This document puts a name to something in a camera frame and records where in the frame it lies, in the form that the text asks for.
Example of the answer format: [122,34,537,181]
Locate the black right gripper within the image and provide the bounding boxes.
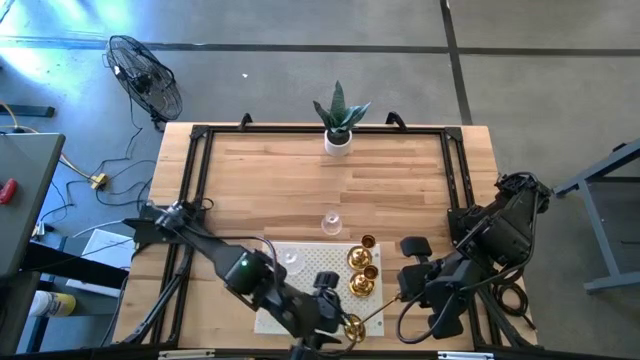
[396,236,484,341]

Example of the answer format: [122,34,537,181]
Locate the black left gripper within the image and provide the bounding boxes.
[287,269,351,360]

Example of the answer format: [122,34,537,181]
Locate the gold candlestick holder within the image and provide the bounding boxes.
[346,233,377,273]
[343,292,404,345]
[348,263,380,300]

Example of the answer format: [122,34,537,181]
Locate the clear glass candle holder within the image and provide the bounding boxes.
[278,248,307,276]
[320,210,344,237]

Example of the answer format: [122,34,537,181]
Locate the white perforated metal shelf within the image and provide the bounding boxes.
[253,241,385,337]

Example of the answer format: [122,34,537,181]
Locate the white plant pot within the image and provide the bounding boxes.
[323,128,354,158]

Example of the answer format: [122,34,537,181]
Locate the green snake plant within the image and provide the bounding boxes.
[312,80,373,141]

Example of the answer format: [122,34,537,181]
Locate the white paper sheet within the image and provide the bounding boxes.
[64,228,136,299]

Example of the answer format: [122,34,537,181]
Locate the white and yellow spray can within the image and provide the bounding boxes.
[28,290,78,319]

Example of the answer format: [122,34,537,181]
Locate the black floor fan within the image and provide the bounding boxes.
[102,34,185,132]

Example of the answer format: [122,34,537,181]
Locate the grey side table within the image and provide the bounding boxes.
[0,132,66,279]

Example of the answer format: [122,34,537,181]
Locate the black floor bar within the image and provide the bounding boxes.
[0,103,57,119]

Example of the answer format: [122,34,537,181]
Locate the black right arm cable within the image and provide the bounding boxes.
[396,292,457,346]

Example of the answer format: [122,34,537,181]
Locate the black diagonal frame strut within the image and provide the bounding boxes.
[474,289,531,349]
[122,244,196,346]

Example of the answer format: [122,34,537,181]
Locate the silver metal bracket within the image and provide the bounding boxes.
[437,351,495,360]
[158,349,216,360]

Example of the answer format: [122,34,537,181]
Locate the coiled black cable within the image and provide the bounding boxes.
[489,279,537,331]

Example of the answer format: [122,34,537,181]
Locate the black aluminium table frame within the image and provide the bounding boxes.
[122,112,539,351]

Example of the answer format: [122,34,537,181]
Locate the grey metal table frame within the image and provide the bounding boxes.
[552,134,640,294]

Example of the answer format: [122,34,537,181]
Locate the black floor cable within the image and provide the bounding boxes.
[49,89,161,226]

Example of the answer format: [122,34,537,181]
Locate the yellow floor cable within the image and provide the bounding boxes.
[0,99,96,181]

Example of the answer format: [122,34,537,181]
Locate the red tool handle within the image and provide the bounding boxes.
[0,178,19,206]

